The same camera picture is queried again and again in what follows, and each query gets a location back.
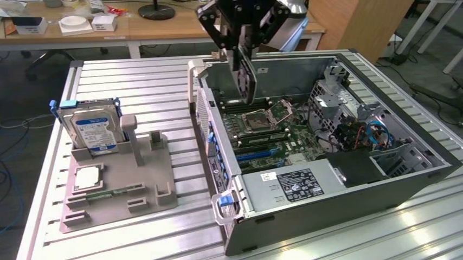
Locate red wire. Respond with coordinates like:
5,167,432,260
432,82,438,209
354,125,365,148

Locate grey power supply unit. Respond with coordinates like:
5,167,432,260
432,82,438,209
241,158,348,213

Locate grey parts rack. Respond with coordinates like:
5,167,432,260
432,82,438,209
58,113,178,234

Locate blue expansion slot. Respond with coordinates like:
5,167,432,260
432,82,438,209
234,149,278,163

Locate open black PC case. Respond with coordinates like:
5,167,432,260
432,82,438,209
186,50,463,257

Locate silver CPU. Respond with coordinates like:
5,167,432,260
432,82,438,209
73,167,100,189

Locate black graphics card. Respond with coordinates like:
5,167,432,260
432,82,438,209
230,44,260,106

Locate green RAM stick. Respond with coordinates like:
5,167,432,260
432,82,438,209
85,187,125,200

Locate white round part on block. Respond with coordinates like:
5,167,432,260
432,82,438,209
57,16,94,36

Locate black round lamp base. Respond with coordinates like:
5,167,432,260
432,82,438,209
136,0,176,21

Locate black chair base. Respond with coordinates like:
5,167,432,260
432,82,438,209
20,47,109,82

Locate CPU socket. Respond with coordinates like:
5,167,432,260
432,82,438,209
241,109,276,131

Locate white table frame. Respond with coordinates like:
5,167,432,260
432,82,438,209
392,0,463,74

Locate blue wire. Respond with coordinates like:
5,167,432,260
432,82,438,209
364,121,396,151

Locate wooden cabinet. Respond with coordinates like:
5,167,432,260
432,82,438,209
306,0,414,59

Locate wooden desk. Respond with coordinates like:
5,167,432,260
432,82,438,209
0,0,326,59

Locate open socket cover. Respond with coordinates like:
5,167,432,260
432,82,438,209
266,99,294,125

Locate hard disk with blue caddy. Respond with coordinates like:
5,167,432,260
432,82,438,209
48,96,125,157

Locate metal disk bay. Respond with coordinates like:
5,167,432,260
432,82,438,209
308,64,384,131

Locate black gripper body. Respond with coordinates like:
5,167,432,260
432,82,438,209
216,0,277,27

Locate white labelled box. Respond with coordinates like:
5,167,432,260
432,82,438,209
90,15,118,32

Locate blue floor cable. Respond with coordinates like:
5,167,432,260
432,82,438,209
0,157,26,234

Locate white box with dark lid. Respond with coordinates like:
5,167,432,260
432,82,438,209
12,16,49,36

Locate black RAM stick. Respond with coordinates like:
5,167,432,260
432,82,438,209
236,131,290,145

